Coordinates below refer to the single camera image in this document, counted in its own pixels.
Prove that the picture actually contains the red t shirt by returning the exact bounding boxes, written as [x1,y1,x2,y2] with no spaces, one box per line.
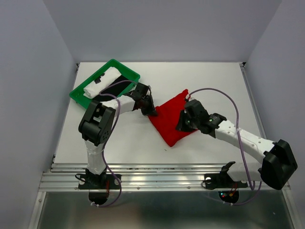
[148,89,195,147]

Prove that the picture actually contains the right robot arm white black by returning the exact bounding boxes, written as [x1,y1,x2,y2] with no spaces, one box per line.
[176,110,297,190]

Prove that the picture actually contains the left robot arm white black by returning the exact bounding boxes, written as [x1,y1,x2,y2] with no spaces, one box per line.
[76,91,157,188]

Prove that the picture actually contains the white rolled t shirt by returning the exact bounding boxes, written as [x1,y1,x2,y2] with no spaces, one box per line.
[83,67,121,99]

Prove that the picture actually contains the green plastic tray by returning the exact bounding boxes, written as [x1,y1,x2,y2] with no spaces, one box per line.
[70,59,140,109]

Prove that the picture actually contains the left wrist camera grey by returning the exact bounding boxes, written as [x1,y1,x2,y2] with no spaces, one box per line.
[133,83,151,98]

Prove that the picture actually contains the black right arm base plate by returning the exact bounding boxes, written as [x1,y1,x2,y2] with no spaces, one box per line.
[201,173,248,190]

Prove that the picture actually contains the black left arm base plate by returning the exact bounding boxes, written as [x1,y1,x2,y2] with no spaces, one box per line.
[76,174,120,191]

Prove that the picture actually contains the aluminium frame rails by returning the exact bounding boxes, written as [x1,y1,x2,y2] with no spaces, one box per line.
[28,62,304,229]

